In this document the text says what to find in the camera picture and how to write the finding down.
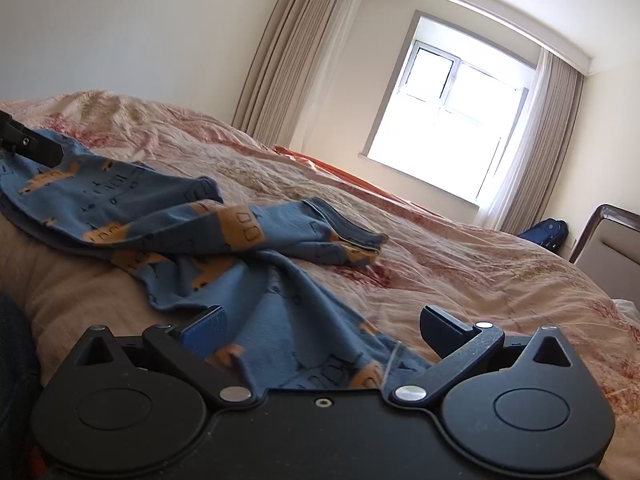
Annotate brown padded headboard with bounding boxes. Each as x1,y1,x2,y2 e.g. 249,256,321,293
570,204,640,308

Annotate beige left curtain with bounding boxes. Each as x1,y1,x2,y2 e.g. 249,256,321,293
232,0,362,148

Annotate beige right curtain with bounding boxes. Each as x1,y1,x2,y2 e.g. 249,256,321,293
474,49,585,234

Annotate white framed window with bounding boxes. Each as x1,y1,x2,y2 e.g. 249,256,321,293
364,14,535,203

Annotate floral peach bed quilt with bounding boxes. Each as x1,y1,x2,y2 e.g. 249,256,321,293
1,90,639,479

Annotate blue patterned children's pants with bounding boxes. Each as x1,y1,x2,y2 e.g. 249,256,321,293
0,128,432,391

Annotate beige curtain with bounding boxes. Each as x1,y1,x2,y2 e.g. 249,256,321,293
232,0,362,148
474,49,585,234

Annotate blue backpack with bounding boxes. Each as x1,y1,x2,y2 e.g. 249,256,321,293
518,218,568,254

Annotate orange bed sheet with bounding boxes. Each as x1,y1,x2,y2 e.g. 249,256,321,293
273,145,434,214

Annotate white pillow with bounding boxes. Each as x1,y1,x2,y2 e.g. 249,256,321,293
613,299,640,328

